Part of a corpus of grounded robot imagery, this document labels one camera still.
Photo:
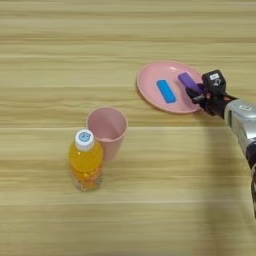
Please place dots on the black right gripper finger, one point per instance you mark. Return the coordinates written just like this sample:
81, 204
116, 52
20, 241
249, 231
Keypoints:
193, 91
198, 99

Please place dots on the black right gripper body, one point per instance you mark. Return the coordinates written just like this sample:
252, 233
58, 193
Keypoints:
215, 105

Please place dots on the pink round plate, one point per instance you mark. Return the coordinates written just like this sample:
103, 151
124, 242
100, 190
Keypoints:
155, 90

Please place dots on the pink plastic cup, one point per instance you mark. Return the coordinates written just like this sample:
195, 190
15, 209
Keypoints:
108, 128

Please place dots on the orange juice bottle white cap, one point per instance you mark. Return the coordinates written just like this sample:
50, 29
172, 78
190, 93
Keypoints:
85, 160

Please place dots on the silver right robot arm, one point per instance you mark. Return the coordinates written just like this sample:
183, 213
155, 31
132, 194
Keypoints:
241, 121

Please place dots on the purple rectangular block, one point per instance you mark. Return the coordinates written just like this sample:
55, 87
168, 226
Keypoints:
188, 80

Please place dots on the blue rectangular block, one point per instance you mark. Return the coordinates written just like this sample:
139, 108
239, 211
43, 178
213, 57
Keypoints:
166, 91

